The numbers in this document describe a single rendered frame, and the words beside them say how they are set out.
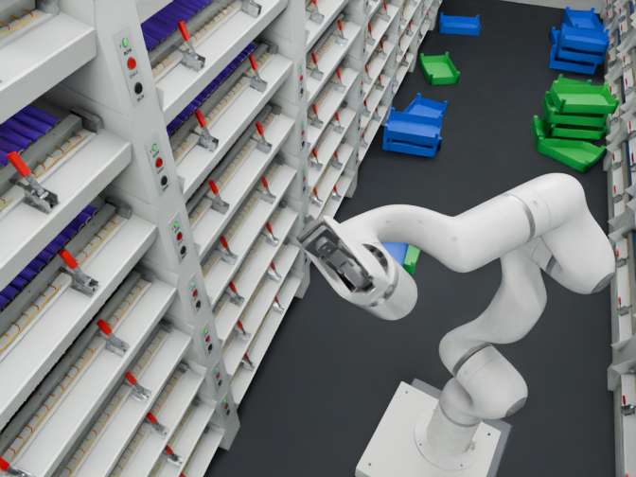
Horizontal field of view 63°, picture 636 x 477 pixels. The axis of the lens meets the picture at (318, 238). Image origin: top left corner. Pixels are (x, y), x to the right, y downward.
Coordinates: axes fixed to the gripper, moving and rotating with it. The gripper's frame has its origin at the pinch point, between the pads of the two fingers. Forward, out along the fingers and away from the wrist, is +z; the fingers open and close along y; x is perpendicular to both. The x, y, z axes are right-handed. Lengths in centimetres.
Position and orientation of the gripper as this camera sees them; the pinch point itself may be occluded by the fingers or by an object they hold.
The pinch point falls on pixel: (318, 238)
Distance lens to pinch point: 54.8
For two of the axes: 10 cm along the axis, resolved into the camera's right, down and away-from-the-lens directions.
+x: 7.4, -6.6, -1.0
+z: -3.8, -2.8, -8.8
